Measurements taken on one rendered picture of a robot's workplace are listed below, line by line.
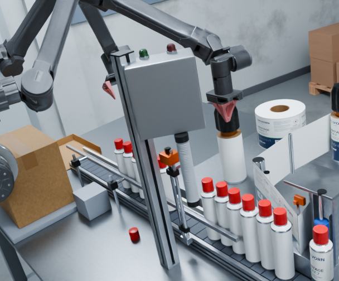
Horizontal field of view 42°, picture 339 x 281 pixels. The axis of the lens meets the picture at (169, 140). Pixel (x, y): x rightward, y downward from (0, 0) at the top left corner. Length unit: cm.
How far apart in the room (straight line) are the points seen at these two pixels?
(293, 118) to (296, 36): 353
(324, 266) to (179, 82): 54
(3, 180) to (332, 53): 354
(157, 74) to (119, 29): 307
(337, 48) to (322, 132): 286
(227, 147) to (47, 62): 70
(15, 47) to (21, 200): 55
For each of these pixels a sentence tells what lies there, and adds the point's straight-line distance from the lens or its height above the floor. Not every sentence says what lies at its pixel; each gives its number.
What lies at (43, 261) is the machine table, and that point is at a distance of 159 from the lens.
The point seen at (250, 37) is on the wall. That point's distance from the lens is 484.
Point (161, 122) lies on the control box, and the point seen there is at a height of 132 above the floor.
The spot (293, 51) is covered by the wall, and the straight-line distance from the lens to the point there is 526.
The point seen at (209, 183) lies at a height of 108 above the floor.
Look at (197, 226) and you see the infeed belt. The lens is 145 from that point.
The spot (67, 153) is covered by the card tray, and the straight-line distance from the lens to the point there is 230.
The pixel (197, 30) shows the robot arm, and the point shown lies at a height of 147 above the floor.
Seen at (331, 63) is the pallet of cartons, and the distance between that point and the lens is 449.
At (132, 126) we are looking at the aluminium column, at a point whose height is 131.
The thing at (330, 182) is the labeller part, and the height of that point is 114.
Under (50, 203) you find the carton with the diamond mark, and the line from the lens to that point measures 177.
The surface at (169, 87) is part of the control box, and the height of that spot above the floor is 141.
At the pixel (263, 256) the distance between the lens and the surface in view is 124.
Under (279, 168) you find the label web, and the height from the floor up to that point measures 97.
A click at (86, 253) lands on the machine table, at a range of 155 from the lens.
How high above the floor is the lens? 174
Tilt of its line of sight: 25 degrees down
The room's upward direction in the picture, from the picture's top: 11 degrees counter-clockwise
